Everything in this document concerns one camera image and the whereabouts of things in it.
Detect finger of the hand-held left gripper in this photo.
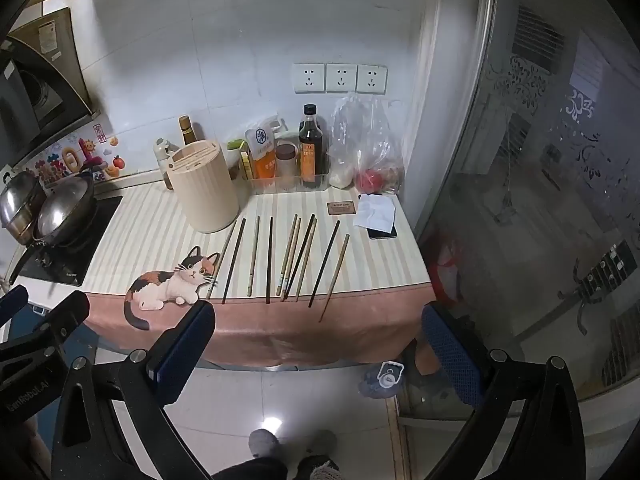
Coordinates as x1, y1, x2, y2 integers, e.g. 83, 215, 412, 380
37, 290, 91, 361
0, 285, 29, 331

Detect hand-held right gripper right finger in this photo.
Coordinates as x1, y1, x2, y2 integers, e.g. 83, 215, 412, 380
421, 301, 587, 480

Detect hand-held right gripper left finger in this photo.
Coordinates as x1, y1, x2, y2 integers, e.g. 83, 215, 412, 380
50, 299, 217, 480

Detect light wooden chopstick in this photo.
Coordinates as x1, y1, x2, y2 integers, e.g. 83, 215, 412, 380
319, 234, 351, 323
295, 218, 318, 303

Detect dark chopstick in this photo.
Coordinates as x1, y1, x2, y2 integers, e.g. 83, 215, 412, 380
284, 213, 317, 298
308, 219, 341, 309

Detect beige ribbed chopstick holder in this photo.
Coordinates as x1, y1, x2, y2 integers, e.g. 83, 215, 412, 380
165, 138, 240, 233

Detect black gas stove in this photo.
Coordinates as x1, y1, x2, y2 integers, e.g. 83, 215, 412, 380
17, 195, 123, 288

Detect steel pot with lid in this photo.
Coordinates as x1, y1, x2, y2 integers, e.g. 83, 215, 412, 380
0, 170, 48, 246

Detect wok with steel lid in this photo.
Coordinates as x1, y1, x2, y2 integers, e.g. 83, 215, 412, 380
7, 177, 97, 286

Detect cat print striped tablecloth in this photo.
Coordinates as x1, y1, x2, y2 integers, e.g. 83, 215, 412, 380
80, 180, 436, 368

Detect grey slipper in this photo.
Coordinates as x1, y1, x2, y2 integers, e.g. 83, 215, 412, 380
300, 430, 338, 461
248, 429, 282, 461

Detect row of chopsticks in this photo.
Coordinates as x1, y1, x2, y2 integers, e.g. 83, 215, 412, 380
206, 214, 302, 306

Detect black phone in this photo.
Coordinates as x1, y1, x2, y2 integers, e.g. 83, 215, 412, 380
367, 192, 398, 240

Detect person's left leg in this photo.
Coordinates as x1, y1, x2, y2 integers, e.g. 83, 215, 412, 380
210, 455, 289, 480

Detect person's leg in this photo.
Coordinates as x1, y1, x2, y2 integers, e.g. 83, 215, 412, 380
296, 459, 342, 480
210, 455, 289, 480

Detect person's right leg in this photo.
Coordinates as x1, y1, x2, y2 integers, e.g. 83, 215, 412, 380
296, 459, 342, 480

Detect small white bottle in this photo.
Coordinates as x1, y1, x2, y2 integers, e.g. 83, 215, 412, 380
152, 138, 181, 191

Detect red tomato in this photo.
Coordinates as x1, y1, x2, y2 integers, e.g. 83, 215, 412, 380
356, 169, 383, 195

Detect clear organizer tray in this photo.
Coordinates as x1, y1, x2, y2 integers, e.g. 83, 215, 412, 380
240, 155, 332, 196

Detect patterned glass door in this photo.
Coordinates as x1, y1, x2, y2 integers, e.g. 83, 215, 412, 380
415, 0, 640, 480

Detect orange seasoning packet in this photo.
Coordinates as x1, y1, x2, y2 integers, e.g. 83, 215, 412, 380
244, 120, 279, 181

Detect jar with brown lid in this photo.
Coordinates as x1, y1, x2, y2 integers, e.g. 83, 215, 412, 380
275, 142, 299, 181

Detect range hood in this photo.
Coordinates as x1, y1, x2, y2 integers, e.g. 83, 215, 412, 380
0, 7, 97, 161

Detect clear plastic bag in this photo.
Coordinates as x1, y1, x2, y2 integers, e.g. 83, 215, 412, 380
327, 95, 406, 196

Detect dark soy sauce bottle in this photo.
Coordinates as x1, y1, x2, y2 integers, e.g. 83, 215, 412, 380
298, 104, 326, 188

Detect colourful wall stickers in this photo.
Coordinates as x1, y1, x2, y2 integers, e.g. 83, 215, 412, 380
22, 122, 126, 183

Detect white wall socket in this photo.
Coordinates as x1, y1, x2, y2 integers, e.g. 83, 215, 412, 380
325, 63, 357, 93
356, 64, 388, 95
293, 63, 326, 94

